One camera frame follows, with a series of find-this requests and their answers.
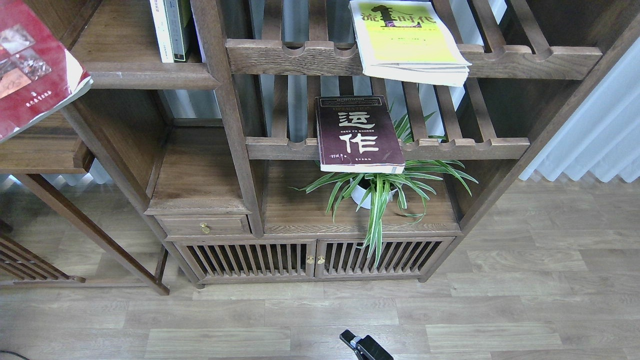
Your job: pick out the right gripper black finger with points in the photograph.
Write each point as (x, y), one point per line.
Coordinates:
(364, 348)

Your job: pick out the red cover book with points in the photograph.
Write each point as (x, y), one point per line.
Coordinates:
(39, 75)

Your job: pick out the brass cabinet door knobs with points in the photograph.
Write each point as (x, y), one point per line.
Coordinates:
(311, 259)

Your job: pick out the white plant pot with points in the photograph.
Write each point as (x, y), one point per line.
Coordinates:
(363, 194)

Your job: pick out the green spider plant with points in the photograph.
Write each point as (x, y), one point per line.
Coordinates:
(413, 178)

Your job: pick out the brass drawer knob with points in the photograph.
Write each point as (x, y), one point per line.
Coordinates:
(205, 229)

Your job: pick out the dark maroon book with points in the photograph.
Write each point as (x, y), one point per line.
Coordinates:
(356, 135)

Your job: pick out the dark wooden bookshelf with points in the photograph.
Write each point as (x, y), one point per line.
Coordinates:
(226, 137)

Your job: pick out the yellow green cover book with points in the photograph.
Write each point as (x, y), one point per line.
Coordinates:
(406, 41)

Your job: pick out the white curtain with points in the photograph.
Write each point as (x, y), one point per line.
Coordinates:
(602, 137)

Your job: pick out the white spine book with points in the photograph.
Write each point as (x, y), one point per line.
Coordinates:
(159, 15)

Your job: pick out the wooden side table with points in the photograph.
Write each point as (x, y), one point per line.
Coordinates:
(53, 147)

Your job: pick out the dark green spine book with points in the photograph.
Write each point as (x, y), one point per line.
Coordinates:
(179, 14)

